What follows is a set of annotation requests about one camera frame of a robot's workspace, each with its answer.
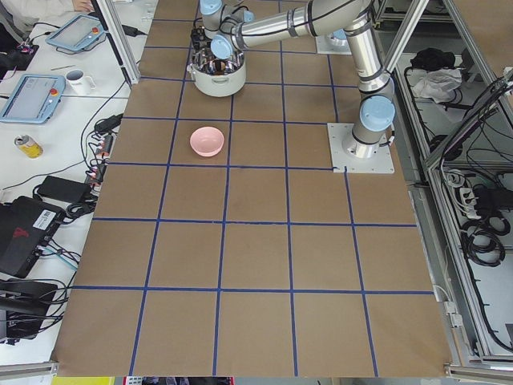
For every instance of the blue teach pendant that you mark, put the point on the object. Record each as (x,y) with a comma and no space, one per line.
(80,33)
(34,99)

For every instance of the black power brick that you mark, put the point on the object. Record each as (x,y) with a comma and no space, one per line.
(63,190)

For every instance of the black laptop computer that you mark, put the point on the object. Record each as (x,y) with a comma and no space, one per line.
(27,225)

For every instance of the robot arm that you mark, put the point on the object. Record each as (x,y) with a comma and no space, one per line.
(319,18)
(218,18)

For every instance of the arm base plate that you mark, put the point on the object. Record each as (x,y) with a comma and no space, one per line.
(333,44)
(348,155)

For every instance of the blue teach pendant far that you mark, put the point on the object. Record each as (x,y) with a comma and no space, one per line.
(80,33)

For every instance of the mint green electric pot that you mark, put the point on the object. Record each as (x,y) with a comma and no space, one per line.
(201,70)

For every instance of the aluminium frame post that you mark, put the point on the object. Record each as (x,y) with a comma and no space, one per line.
(112,26)

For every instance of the white mug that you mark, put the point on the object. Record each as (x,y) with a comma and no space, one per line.
(81,83)

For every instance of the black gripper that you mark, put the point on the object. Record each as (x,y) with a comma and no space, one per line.
(219,66)

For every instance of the pink bowl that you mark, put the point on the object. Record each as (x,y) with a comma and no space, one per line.
(207,141)

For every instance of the blue teach pendant near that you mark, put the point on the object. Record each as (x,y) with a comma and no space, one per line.
(34,99)

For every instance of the white cloth pile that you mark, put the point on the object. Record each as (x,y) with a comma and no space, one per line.
(438,85)

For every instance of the yellow drink can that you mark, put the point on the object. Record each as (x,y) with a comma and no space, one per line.
(28,146)

